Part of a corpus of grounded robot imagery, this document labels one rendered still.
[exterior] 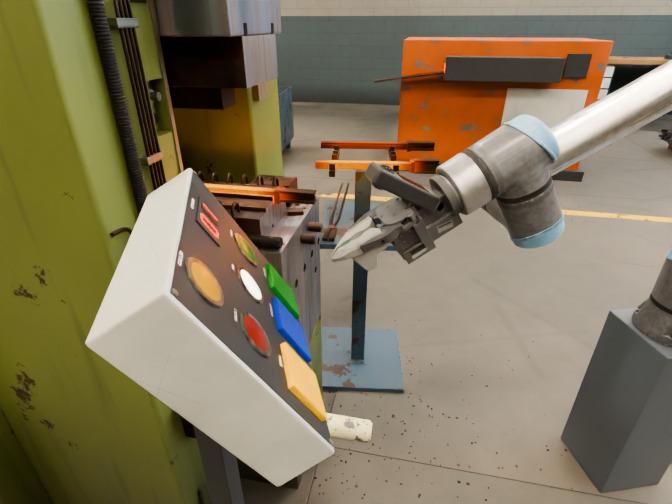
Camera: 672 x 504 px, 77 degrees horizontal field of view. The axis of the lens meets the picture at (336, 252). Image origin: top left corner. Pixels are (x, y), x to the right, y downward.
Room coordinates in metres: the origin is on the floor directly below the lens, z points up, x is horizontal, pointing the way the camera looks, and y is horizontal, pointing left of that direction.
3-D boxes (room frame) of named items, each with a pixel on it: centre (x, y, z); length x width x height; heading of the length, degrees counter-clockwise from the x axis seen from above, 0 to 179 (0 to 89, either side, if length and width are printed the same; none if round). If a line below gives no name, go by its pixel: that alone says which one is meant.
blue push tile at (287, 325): (0.47, 0.07, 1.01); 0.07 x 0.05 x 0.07; 14
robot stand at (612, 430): (0.97, -0.98, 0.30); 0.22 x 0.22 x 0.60; 8
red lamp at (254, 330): (0.36, 0.09, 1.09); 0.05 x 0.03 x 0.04; 169
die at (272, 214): (1.04, 0.37, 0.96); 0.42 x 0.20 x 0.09; 79
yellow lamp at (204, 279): (0.35, 0.13, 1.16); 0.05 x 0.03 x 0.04; 169
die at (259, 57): (1.04, 0.37, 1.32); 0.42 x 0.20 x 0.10; 79
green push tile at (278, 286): (0.56, 0.09, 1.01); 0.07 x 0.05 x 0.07; 14
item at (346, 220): (1.49, -0.10, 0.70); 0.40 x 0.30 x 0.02; 176
